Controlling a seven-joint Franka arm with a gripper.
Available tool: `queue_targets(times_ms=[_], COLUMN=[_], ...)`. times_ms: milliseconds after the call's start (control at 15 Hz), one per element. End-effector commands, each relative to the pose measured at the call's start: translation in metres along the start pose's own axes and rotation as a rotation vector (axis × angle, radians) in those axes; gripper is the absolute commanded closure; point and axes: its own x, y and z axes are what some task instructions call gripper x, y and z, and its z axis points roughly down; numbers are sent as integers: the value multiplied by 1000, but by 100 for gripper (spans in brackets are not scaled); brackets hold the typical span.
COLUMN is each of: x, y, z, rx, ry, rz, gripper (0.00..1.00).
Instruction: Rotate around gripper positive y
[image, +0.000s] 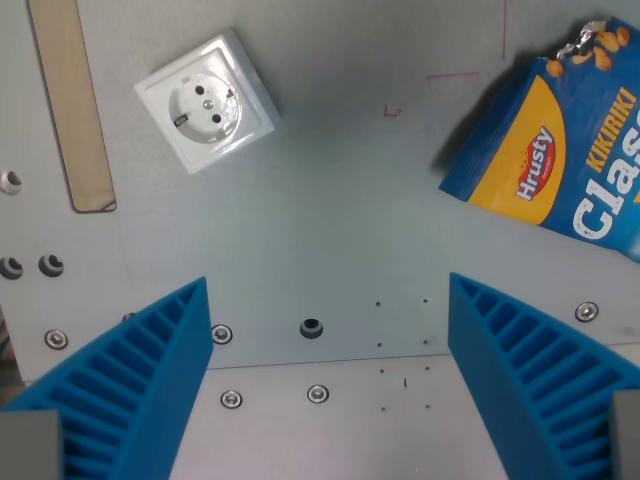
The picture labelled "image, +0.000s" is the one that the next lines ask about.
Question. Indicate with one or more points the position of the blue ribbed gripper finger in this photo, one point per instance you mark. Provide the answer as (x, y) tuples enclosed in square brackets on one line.
[(530, 370), (125, 380)]

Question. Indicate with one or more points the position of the silver hex socket screw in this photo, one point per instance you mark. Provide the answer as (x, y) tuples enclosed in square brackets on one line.
[(56, 338), (231, 399), (586, 312), (318, 394), (221, 333)]

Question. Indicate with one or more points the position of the blue Hrusty snack bag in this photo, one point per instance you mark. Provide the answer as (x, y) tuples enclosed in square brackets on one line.
[(560, 145)]

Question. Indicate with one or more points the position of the white wall power socket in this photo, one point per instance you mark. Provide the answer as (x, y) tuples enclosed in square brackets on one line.
[(207, 102)]

